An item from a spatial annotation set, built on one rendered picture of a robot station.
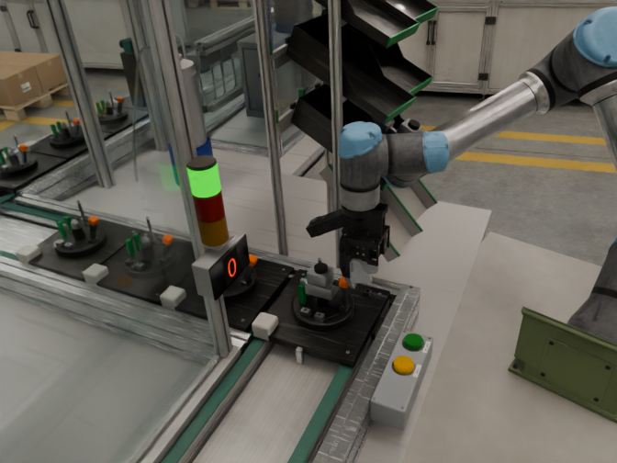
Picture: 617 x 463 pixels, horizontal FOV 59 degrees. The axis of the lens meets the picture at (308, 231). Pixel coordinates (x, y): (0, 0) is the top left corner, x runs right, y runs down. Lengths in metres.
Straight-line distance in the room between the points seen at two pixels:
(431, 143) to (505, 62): 4.17
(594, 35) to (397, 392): 0.73
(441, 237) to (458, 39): 3.54
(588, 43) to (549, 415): 0.72
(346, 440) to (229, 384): 0.27
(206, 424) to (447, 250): 0.88
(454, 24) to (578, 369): 4.11
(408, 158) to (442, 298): 0.58
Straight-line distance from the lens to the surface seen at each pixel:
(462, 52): 5.11
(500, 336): 1.39
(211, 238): 0.97
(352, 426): 1.05
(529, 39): 5.09
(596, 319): 1.20
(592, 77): 1.12
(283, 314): 1.25
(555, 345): 1.22
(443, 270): 1.56
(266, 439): 1.10
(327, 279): 1.17
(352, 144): 0.95
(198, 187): 0.92
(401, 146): 0.97
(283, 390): 1.17
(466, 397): 1.25
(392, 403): 1.09
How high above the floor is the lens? 1.81
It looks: 34 degrees down
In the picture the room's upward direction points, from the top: 4 degrees counter-clockwise
